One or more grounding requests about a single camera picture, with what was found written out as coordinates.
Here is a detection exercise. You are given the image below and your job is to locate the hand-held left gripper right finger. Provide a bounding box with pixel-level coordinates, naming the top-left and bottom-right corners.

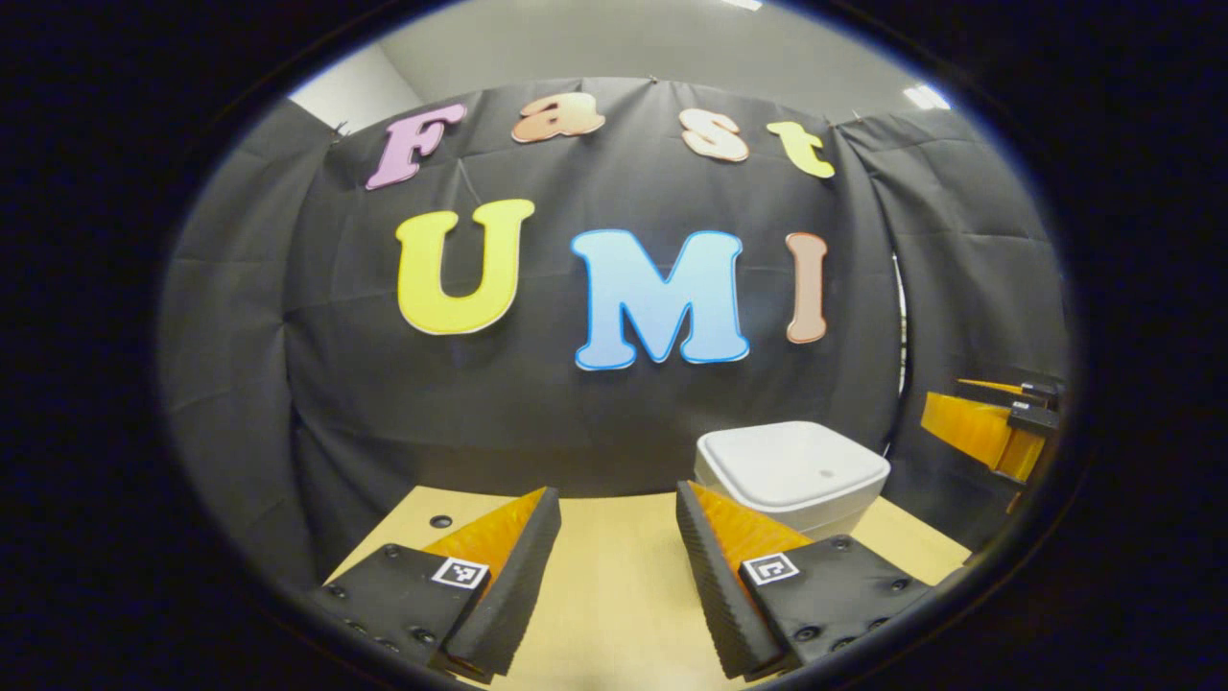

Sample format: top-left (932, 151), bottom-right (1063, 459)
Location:
top-left (674, 479), bottom-right (938, 683)

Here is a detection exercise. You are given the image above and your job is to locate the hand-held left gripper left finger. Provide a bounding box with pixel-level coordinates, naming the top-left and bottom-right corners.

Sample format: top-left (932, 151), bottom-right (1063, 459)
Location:
top-left (319, 486), bottom-right (564, 685)

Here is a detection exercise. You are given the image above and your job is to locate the white desktop garbage bin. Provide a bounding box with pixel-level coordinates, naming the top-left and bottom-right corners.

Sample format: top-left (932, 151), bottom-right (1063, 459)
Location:
top-left (694, 419), bottom-right (892, 541)

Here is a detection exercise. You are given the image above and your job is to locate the wooden desktop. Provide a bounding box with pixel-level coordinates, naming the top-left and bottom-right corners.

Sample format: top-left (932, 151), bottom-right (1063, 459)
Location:
top-left (324, 484), bottom-right (973, 691)

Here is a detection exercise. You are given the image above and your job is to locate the black backdrop cloth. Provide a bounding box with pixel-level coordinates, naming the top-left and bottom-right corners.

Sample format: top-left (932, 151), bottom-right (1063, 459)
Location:
top-left (156, 76), bottom-right (1073, 596)

